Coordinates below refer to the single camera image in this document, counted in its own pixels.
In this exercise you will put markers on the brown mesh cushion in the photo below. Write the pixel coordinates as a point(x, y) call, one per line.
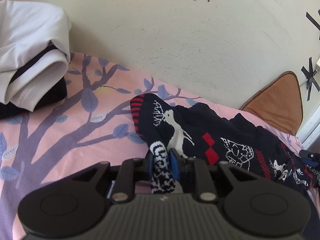
point(279, 104)

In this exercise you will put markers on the pink floral bed sheet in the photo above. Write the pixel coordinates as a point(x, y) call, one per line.
point(75, 171)

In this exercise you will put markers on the white folded garment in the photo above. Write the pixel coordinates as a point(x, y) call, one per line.
point(34, 51)

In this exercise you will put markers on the black red patterned knit garment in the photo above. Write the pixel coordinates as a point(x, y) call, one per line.
point(198, 132)

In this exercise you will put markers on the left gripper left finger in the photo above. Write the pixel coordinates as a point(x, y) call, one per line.
point(148, 165)

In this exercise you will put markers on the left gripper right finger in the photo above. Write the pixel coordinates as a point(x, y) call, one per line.
point(176, 164)

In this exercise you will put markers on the white wall power adapter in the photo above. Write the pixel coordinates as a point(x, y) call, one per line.
point(318, 64)

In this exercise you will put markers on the black tape cross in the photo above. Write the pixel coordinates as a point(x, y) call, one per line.
point(310, 78)

